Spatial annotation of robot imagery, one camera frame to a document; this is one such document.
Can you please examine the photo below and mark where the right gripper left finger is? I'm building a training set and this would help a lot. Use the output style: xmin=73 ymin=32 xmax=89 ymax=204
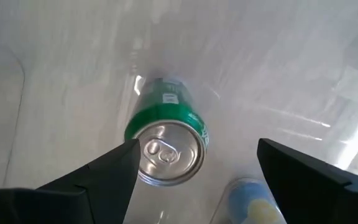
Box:
xmin=0 ymin=138 xmax=141 ymax=224

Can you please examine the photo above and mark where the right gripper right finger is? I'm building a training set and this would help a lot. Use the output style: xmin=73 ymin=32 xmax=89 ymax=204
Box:
xmin=256 ymin=138 xmax=358 ymax=224

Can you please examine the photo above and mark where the Spindrift lemon can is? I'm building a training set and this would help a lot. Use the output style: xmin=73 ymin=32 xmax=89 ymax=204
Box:
xmin=225 ymin=177 xmax=281 ymax=224

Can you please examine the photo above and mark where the green Sprite can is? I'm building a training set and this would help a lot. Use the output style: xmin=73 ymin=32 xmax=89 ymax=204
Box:
xmin=124 ymin=76 xmax=210 ymax=187

